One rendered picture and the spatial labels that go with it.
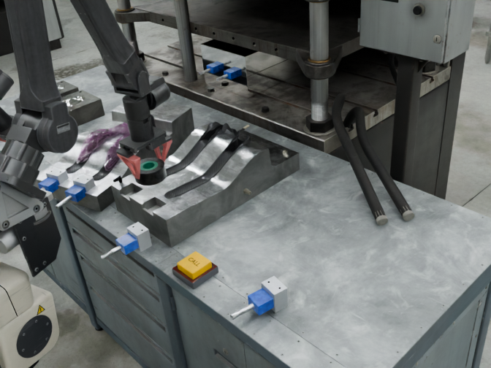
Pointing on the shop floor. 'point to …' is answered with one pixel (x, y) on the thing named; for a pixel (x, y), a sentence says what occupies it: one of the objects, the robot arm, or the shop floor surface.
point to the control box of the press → (413, 57)
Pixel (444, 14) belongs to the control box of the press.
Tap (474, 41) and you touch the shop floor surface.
